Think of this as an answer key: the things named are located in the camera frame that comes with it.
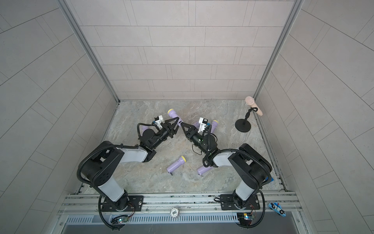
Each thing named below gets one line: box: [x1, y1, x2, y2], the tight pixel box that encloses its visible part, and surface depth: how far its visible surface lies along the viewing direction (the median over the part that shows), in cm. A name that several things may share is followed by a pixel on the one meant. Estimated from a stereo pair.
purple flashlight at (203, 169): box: [197, 165, 213, 176], surface depth 82 cm
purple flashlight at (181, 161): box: [166, 155, 187, 173], surface depth 84 cm
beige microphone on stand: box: [244, 96, 263, 117], surface depth 82 cm
